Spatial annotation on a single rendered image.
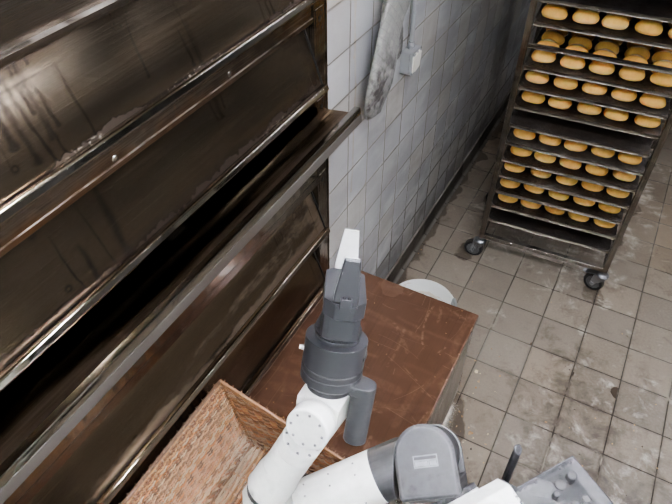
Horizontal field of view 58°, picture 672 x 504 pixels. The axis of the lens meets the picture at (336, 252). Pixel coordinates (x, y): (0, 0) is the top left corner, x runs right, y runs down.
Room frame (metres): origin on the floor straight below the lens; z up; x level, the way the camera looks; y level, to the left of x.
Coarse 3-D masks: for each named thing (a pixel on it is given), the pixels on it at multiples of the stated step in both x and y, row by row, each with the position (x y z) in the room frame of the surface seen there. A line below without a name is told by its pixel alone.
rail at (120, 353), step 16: (352, 112) 1.43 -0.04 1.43; (336, 128) 1.35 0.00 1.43; (320, 144) 1.28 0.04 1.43; (304, 160) 1.21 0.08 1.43; (288, 176) 1.15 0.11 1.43; (272, 192) 1.09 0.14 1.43; (256, 208) 1.03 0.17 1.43; (240, 224) 0.98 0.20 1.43; (224, 240) 0.93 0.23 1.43; (208, 256) 0.88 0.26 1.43; (192, 272) 0.84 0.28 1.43; (176, 288) 0.80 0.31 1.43; (192, 288) 0.81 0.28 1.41; (160, 304) 0.75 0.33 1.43; (176, 304) 0.77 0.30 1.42; (144, 320) 0.72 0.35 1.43; (160, 320) 0.73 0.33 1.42; (128, 336) 0.68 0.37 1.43; (144, 336) 0.69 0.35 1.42; (112, 352) 0.64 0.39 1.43; (128, 352) 0.65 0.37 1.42; (96, 368) 0.61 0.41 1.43; (112, 368) 0.62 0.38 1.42; (80, 384) 0.58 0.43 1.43; (96, 384) 0.58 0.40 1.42; (64, 400) 0.55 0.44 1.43; (80, 400) 0.55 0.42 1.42; (48, 416) 0.52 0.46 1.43; (64, 416) 0.52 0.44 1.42; (32, 432) 0.49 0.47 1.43; (48, 432) 0.49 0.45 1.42; (32, 448) 0.47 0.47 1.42; (16, 464) 0.44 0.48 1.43; (0, 480) 0.41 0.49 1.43
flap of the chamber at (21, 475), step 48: (288, 144) 1.33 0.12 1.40; (336, 144) 1.33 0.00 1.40; (240, 192) 1.13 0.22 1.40; (288, 192) 1.12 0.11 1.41; (192, 240) 0.97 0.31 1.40; (240, 240) 0.95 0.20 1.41; (144, 288) 0.82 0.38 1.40; (96, 336) 0.70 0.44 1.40; (48, 384) 0.60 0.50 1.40; (0, 432) 0.51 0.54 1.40
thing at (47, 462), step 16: (272, 224) 1.30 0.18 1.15; (256, 240) 1.23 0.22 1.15; (240, 256) 1.16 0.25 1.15; (224, 272) 1.10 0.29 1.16; (208, 288) 1.04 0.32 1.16; (192, 304) 0.99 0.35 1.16; (176, 320) 0.93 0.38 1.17; (160, 336) 0.88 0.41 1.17; (80, 432) 0.65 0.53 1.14; (64, 448) 0.61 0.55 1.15; (48, 464) 0.58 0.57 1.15; (32, 480) 0.54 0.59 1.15; (16, 496) 0.51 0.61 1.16
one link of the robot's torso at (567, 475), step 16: (512, 464) 0.45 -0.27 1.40; (560, 464) 0.46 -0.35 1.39; (576, 464) 0.46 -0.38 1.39; (496, 480) 0.44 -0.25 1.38; (544, 480) 0.43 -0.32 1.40; (560, 480) 0.43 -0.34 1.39; (576, 480) 0.43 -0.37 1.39; (592, 480) 0.43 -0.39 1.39; (464, 496) 0.42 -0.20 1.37; (480, 496) 0.41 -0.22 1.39; (496, 496) 0.40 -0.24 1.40; (512, 496) 0.40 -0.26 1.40; (528, 496) 0.40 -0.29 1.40; (544, 496) 0.40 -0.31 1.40; (560, 496) 0.41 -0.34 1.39; (576, 496) 0.41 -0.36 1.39; (592, 496) 0.41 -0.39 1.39
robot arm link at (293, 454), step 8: (280, 440) 0.47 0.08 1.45; (288, 440) 0.46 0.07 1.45; (280, 448) 0.46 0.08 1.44; (288, 448) 0.45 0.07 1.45; (296, 448) 0.45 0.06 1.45; (304, 448) 0.46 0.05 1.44; (280, 456) 0.45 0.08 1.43; (288, 456) 0.44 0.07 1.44; (296, 456) 0.44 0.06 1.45; (304, 456) 0.44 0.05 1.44; (312, 456) 0.45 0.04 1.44; (296, 464) 0.44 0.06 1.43; (304, 464) 0.44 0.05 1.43
